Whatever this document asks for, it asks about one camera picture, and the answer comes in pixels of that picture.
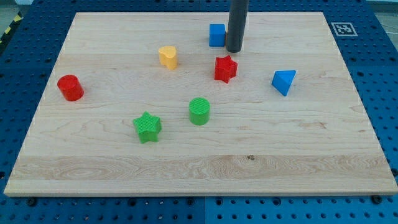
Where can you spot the grey cylindrical robot arm rod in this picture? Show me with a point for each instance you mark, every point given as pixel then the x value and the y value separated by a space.
pixel 236 25

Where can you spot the red star block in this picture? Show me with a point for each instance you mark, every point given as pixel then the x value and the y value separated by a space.
pixel 225 68

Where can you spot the green star block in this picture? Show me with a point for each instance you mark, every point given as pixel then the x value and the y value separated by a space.
pixel 147 127

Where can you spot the yellow heart block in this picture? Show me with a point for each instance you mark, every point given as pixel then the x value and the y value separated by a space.
pixel 168 57

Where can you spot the green cylinder block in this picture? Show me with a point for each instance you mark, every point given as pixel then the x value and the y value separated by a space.
pixel 199 111

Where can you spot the light wooden board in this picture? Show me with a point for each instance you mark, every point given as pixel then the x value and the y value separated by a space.
pixel 315 141

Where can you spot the blue cube block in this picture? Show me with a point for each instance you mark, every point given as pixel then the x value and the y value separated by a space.
pixel 217 35

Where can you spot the blue triangular prism block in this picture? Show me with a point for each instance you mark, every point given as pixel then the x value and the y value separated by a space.
pixel 282 80

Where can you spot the red cylinder block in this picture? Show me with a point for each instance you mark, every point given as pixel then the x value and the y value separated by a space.
pixel 70 87

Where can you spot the white fiducial marker tag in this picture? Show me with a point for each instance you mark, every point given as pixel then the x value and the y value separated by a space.
pixel 344 29

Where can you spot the blue perforated metal base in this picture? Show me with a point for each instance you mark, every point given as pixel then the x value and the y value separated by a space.
pixel 27 61

